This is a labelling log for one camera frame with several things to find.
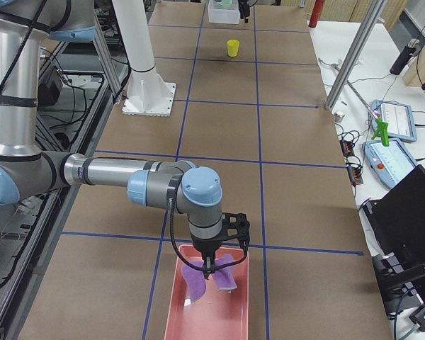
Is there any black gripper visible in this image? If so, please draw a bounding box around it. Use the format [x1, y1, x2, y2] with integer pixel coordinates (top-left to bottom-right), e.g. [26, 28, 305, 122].
[239, 0, 250, 20]
[192, 237, 221, 280]

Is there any aluminium frame post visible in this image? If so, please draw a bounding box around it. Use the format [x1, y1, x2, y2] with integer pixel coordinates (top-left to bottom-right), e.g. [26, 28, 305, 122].
[324, 0, 387, 111]

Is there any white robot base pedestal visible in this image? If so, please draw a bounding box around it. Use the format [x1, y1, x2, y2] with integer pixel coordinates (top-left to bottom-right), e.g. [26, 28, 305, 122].
[112, 0, 176, 117]

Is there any reacher grabber tool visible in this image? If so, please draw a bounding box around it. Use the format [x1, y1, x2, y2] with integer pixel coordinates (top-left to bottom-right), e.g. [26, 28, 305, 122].
[346, 81, 390, 147]

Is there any red fire extinguisher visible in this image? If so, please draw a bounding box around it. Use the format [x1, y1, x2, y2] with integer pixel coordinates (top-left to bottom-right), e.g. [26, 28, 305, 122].
[308, 0, 324, 28]

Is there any translucent plastic box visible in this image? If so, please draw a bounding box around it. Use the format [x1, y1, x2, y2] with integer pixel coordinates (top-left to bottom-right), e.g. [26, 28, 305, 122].
[208, 0, 240, 24]

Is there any pink plastic bin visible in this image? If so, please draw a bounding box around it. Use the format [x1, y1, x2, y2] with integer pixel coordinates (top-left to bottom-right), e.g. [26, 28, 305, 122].
[164, 259, 249, 339]

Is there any far teach pendant tablet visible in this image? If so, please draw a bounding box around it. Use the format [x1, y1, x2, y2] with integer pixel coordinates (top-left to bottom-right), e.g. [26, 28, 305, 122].
[370, 99, 417, 142]

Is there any teach pendant tablet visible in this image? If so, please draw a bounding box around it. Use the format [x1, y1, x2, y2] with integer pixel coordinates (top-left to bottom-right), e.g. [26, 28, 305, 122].
[363, 137, 418, 189]
[370, 99, 417, 142]

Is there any yellow plastic cup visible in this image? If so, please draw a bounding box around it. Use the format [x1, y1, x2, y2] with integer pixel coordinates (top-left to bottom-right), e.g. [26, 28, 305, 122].
[227, 39, 240, 58]

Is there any near teach pendant tablet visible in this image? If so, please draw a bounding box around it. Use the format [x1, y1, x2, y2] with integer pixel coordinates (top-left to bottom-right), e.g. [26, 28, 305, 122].
[363, 137, 418, 189]

